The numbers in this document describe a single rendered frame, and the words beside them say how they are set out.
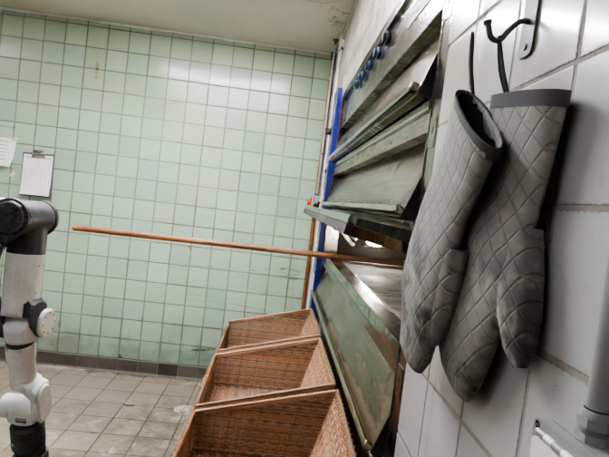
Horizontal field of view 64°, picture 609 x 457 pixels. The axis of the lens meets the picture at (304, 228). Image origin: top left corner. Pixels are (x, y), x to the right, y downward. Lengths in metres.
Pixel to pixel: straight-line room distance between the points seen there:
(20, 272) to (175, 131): 2.56
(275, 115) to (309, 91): 0.32
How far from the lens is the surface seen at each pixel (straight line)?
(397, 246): 1.05
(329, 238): 2.84
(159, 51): 3.97
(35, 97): 4.19
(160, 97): 3.89
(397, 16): 1.68
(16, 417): 1.62
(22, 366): 1.52
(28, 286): 1.43
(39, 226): 1.41
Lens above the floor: 1.45
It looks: 3 degrees down
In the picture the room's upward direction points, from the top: 7 degrees clockwise
